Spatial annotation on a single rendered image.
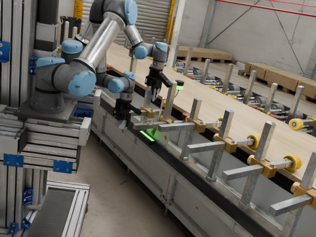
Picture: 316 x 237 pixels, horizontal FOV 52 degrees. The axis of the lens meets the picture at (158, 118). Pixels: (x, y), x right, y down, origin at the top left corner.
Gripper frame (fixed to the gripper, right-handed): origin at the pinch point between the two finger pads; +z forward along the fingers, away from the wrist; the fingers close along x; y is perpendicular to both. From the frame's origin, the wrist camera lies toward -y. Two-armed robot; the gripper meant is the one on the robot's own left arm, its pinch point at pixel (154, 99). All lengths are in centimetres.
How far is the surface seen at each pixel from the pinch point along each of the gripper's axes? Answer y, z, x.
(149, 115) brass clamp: 9.9, 16.6, -12.2
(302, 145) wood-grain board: -84, 9, -49
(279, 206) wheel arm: -96, 3, 49
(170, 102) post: -7.5, 0.7, -8.1
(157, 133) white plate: -2.7, 24.1, -7.5
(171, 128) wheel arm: -27.8, 4.3, 20.2
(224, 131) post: -54, -1, 10
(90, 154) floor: 99, 99, -52
